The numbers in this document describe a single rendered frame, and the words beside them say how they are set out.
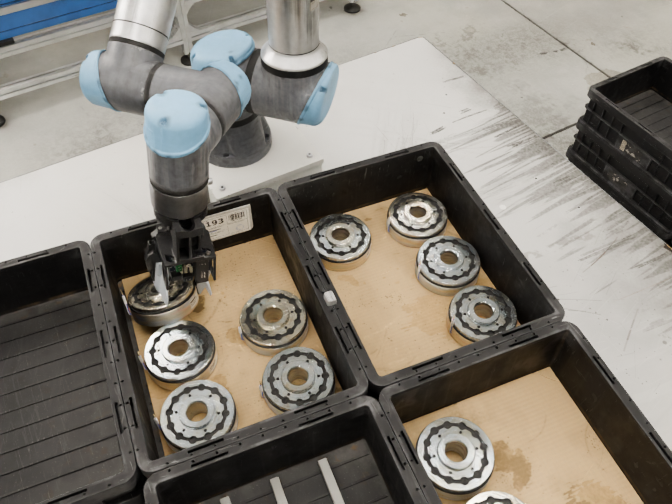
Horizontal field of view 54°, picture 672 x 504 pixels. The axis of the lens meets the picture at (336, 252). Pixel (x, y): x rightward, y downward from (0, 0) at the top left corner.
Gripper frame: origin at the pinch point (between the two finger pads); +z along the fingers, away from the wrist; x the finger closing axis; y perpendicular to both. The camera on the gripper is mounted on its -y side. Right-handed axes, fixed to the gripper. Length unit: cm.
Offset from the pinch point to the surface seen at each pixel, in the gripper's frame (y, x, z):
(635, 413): 46, 46, -13
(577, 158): -41, 125, 28
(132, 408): 20.8, -11.1, -3.4
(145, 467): 29.8, -11.2, -4.6
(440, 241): 7.0, 41.7, -6.3
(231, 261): -4.6, 9.4, 1.5
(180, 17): -186, 42, 54
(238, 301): 3.7, 8.2, 1.9
